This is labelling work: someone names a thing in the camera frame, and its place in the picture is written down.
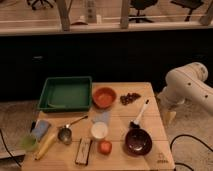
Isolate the dark purple grape bunch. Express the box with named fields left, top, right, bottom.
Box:
left=120, top=93, right=141, bottom=105

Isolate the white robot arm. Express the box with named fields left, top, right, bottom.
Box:
left=157, top=62, right=213, bottom=126

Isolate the dark purple bowl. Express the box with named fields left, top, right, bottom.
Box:
left=124, top=129, right=152, bottom=155

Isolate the orange bowl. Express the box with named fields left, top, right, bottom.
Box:
left=92, top=87, right=117, bottom=109

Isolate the light blue cloth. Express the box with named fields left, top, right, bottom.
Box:
left=92, top=112, right=110, bottom=124

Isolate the white cup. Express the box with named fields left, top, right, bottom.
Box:
left=91, top=122, right=108, bottom=140

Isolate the black rectangular eraser block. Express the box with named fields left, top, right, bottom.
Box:
left=75, top=138, right=92, bottom=165

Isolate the metal measuring spoon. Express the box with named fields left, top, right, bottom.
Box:
left=57, top=116, right=86, bottom=145

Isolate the green plastic tray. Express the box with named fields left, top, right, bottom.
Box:
left=38, top=76, right=92, bottom=113

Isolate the black office chair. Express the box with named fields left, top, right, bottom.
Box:
left=129, top=0, right=158, bottom=23

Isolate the yellow banana toy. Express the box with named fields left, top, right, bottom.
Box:
left=35, top=134, right=57, bottom=160

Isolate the blue sponge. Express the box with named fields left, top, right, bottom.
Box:
left=32, top=120, right=51, bottom=141

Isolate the green plastic cup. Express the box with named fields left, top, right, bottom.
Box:
left=21, top=134, right=38, bottom=151

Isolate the black cable on floor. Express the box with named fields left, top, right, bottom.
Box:
left=169, top=133, right=213, bottom=171

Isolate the wooden post at centre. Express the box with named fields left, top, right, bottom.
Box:
left=120, top=0, right=130, bottom=29

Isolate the wooden table leg post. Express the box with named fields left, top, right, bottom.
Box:
left=56, top=0, right=70, bottom=31

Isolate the black cable at left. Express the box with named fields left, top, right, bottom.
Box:
left=0, top=128, right=23, bottom=169

